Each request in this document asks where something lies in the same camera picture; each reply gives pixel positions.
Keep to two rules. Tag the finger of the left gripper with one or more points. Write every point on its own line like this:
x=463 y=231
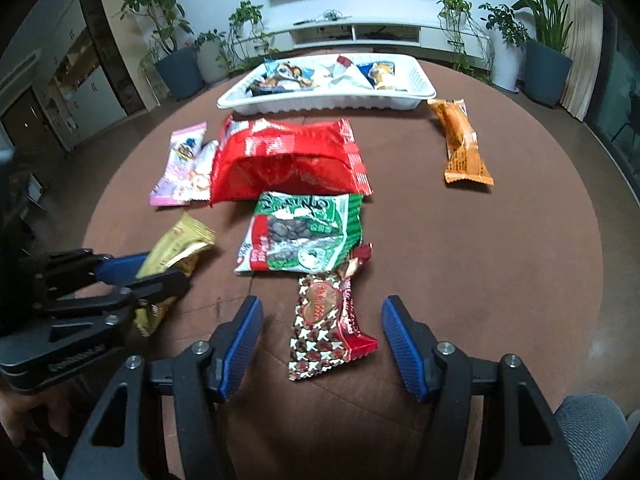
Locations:
x=156 y=288
x=120 y=270

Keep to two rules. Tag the wooden white cupboard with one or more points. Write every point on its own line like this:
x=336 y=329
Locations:
x=90 y=75

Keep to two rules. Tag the tall green plant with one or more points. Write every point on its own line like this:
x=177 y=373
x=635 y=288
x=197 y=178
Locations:
x=545 y=5

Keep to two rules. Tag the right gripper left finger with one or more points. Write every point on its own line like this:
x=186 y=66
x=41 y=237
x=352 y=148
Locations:
x=233 y=344

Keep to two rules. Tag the blue snack packet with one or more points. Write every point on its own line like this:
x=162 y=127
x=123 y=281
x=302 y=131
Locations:
x=381 y=75

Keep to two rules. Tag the gold snack packet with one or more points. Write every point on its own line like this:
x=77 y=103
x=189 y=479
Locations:
x=179 y=248

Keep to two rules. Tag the dark blue left pot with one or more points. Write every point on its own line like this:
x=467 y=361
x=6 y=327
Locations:
x=180 y=73

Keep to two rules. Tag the white plant pot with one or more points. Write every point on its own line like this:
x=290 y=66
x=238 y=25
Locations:
x=507 y=65
x=210 y=62

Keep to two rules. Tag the large red snack bag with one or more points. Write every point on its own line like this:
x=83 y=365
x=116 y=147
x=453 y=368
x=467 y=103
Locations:
x=258 y=156

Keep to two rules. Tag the orange snack bar packet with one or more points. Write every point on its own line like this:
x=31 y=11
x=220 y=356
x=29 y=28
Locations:
x=464 y=161

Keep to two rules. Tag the white pink snack packet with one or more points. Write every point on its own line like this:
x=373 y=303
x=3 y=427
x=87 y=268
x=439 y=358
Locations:
x=198 y=187

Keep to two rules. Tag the red star chocolate packet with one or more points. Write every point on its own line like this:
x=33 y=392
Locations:
x=326 y=333

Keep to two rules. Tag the dark blue plant pot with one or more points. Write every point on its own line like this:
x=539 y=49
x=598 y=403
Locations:
x=545 y=73

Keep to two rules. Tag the white tv cabinet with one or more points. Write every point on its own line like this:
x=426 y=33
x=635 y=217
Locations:
x=432 y=40

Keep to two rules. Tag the white plastic tray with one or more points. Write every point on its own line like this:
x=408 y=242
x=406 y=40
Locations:
x=338 y=84

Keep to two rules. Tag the green seed snack packet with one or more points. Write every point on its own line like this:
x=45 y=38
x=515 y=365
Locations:
x=306 y=234

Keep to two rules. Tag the grey chair seat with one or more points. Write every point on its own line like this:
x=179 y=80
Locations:
x=596 y=431

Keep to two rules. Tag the person's left hand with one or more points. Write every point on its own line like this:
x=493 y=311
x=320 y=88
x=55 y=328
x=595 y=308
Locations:
x=15 y=406

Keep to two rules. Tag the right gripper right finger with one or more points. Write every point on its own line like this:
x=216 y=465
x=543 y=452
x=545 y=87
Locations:
x=412 y=345

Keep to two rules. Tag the white left plant pot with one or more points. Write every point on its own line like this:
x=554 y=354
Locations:
x=210 y=62

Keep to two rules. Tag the black nut snack packet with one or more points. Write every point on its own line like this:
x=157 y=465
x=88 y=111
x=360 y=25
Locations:
x=268 y=87

